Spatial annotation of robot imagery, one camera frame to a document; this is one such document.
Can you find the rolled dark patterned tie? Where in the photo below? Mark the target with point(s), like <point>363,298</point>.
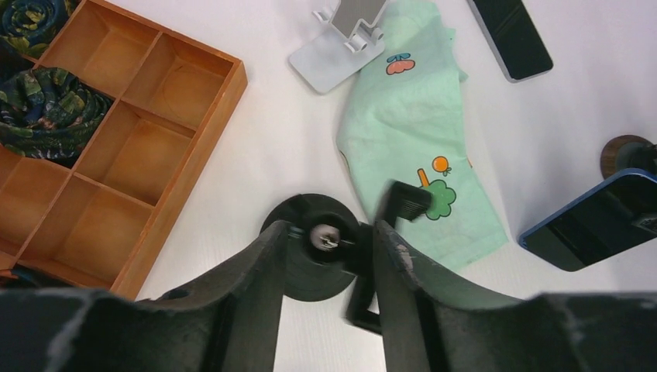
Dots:
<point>29,26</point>

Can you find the blue smartphone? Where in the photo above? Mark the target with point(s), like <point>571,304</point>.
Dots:
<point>616,215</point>

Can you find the black smartphone on table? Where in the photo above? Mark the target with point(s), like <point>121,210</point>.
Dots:
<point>513,38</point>

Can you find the rolled dark floral tie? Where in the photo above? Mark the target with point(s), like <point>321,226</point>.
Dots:
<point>48,113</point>

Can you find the green cartoon towel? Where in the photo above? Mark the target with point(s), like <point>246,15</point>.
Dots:
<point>404,122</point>

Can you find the brown round base stand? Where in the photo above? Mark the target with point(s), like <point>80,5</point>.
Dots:
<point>627,151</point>

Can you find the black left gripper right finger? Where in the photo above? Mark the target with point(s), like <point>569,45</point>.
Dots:
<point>432,319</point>

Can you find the white folding phone stand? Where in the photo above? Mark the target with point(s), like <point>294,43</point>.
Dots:
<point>351,38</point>

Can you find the black clamp phone stand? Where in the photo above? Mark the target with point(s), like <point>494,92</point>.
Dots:
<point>329,250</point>

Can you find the orange compartment tray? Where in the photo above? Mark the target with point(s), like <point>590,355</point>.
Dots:
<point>102,222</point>

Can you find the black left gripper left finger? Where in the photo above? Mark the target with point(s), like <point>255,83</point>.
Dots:
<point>227,319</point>

